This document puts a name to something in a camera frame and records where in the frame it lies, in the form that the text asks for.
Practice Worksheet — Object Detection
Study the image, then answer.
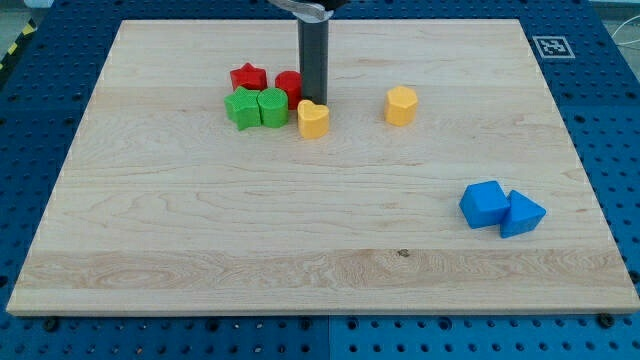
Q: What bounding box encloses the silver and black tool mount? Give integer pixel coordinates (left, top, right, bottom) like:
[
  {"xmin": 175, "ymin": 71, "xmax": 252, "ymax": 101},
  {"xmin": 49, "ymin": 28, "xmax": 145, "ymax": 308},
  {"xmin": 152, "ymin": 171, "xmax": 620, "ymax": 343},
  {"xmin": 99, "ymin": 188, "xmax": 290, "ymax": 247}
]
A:
[{"xmin": 268, "ymin": 0, "xmax": 348, "ymax": 22}]

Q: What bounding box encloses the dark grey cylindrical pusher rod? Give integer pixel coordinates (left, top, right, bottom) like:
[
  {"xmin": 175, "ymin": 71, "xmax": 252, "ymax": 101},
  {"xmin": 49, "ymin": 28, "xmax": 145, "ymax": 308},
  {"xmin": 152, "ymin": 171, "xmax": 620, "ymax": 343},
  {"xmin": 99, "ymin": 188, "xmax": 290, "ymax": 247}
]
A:
[{"xmin": 297, "ymin": 20, "xmax": 329, "ymax": 105}]

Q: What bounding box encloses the yellow heart block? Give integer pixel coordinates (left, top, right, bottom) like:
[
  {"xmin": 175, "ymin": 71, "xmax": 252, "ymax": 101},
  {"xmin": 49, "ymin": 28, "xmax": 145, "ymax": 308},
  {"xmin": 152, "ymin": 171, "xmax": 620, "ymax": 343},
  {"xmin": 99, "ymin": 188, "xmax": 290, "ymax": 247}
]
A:
[{"xmin": 297, "ymin": 100, "xmax": 330, "ymax": 139}]

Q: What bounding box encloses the red cylinder block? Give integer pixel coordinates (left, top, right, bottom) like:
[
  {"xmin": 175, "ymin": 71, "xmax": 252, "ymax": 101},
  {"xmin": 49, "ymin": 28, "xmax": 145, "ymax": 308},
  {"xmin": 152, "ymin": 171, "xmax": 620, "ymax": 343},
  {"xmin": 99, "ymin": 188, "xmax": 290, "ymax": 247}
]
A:
[{"xmin": 275, "ymin": 70, "xmax": 302, "ymax": 110}]

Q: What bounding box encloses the red star block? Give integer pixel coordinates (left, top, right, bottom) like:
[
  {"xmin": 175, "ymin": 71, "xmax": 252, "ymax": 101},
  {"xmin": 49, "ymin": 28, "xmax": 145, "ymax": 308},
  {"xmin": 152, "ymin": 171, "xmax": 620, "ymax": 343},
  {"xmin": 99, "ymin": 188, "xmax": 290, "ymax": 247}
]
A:
[{"xmin": 230, "ymin": 63, "xmax": 268, "ymax": 90}]

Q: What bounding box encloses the green cylinder block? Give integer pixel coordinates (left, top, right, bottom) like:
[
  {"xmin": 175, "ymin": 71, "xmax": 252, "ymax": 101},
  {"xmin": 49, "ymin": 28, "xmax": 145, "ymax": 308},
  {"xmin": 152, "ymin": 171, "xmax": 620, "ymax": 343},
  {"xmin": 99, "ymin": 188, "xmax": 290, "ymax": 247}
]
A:
[{"xmin": 257, "ymin": 88, "xmax": 289, "ymax": 128}]

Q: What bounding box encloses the green star block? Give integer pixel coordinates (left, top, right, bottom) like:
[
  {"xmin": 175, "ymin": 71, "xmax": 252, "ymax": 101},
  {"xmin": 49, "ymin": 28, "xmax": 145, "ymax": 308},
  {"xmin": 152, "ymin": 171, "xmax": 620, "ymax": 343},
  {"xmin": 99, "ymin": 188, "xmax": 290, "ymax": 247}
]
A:
[{"xmin": 224, "ymin": 86, "xmax": 262, "ymax": 131}]

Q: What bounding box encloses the yellow hexagon block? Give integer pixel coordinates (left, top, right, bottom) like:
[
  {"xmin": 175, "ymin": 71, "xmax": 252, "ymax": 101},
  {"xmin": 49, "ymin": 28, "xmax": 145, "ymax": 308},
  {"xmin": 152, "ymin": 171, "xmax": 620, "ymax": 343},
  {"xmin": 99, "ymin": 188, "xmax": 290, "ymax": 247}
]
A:
[{"xmin": 384, "ymin": 86, "xmax": 419, "ymax": 126}]

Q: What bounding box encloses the light wooden board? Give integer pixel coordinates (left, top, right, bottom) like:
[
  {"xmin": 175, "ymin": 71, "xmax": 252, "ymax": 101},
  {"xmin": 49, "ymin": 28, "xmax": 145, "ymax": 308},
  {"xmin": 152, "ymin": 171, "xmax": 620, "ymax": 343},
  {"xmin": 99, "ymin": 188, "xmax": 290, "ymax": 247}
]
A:
[{"xmin": 7, "ymin": 19, "xmax": 639, "ymax": 316}]

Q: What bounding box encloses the blue cube block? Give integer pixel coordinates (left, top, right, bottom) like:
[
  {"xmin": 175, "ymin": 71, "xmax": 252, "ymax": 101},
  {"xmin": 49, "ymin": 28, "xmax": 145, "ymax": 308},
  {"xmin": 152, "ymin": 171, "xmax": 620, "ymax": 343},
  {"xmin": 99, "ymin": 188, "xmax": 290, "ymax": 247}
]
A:
[{"xmin": 459, "ymin": 180, "xmax": 510, "ymax": 229}]

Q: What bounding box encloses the white fiducial marker tag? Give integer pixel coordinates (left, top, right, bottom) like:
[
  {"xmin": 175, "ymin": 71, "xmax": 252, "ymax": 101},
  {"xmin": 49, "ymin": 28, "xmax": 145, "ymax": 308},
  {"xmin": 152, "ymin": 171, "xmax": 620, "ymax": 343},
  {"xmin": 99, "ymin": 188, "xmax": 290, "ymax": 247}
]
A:
[{"xmin": 532, "ymin": 35, "xmax": 575, "ymax": 59}]

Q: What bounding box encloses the blue triangular prism block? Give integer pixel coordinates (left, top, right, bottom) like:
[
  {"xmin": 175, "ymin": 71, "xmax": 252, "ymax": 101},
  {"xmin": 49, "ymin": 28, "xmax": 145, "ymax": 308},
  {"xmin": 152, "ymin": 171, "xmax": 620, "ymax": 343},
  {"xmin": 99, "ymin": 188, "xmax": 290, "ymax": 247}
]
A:
[{"xmin": 500, "ymin": 190, "xmax": 546, "ymax": 238}]

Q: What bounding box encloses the yellow black hazard tape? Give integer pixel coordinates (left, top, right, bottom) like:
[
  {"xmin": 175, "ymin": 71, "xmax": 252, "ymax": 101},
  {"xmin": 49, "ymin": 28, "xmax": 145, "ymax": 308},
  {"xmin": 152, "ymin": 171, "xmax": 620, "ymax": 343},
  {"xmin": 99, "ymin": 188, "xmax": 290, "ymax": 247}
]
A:
[{"xmin": 1, "ymin": 18, "xmax": 38, "ymax": 72}]

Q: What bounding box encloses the white cable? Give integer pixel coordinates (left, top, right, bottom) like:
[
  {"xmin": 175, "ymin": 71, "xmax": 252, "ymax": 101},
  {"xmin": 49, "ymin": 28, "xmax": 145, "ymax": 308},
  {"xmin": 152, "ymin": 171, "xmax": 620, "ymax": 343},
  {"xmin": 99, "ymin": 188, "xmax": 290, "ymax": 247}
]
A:
[{"xmin": 610, "ymin": 13, "xmax": 640, "ymax": 49}]

